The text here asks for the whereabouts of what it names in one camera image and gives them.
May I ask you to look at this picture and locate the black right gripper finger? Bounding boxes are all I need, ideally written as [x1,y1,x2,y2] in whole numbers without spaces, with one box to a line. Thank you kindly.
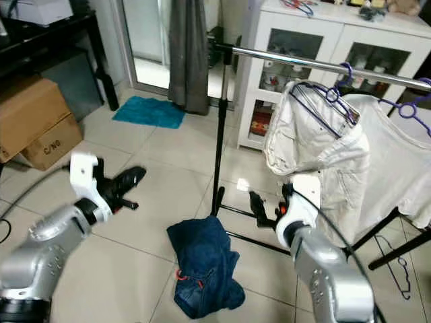
[248,190,271,226]

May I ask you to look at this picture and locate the purple clothes hanger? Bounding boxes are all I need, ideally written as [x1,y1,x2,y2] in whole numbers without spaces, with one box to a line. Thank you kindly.
[288,62,362,130]
[379,86,431,139]

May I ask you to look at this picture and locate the cream shirt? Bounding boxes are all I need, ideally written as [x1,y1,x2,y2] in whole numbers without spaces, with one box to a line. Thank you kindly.
[263,81,371,244]

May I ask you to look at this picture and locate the teal floor mat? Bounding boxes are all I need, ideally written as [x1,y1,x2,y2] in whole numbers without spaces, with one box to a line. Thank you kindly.
[112,95,187,130]

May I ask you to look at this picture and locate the small printed cardboard box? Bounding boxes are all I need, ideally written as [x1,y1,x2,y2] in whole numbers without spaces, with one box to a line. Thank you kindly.
[19,113,84,171]

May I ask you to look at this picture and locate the blue denim jeans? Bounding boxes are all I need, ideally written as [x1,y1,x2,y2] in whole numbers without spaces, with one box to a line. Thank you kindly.
[166,215,246,320]

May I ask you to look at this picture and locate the red patterned box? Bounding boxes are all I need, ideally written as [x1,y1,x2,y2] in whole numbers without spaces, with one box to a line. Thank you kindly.
[250,110,274,138]

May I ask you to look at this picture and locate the black clothes rack chrome bar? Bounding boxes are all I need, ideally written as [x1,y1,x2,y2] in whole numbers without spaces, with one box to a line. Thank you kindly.
[207,37,431,271]

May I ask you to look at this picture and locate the large cardboard box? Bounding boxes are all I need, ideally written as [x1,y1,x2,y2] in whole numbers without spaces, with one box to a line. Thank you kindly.
[0,75,73,164]

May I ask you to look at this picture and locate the white glass-door cabinet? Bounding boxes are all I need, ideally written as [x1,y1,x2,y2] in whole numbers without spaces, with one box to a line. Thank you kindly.
[236,0,431,150]

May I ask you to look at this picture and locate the white t-shirt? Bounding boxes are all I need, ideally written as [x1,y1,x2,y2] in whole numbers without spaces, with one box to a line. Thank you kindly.
[343,94,431,223]

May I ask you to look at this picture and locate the grey curtain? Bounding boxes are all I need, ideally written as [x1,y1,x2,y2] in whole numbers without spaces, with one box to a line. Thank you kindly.
[168,0,210,116]

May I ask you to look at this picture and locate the white sliding glass door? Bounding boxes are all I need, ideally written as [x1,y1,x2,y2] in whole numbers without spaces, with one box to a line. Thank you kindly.
[118,0,236,102]

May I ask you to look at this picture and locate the black table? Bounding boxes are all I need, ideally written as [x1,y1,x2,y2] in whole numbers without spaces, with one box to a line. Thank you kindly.
[0,10,121,112]

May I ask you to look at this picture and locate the white printer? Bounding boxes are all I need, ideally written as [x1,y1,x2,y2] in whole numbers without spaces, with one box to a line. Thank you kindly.
[3,0,75,26]

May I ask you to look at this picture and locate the dark small clutter pile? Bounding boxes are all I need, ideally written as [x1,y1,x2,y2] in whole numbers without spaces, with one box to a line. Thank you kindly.
[358,5,389,21]

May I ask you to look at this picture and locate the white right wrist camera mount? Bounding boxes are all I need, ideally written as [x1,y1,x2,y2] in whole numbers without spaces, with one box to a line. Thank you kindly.
[275,174,323,247]

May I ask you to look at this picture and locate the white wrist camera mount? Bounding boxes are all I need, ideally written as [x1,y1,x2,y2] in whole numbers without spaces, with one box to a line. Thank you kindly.
[70,152,117,224]
[275,174,323,247]

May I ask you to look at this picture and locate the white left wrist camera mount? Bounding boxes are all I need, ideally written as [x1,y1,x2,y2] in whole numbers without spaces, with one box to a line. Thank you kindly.
[70,152,117,224]

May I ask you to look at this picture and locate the black wire hanger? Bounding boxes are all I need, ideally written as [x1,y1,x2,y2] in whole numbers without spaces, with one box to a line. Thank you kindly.
[373,232,412,301]

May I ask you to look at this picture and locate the blue cord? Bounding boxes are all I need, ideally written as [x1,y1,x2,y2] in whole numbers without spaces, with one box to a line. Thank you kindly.
[281,0,318,16]

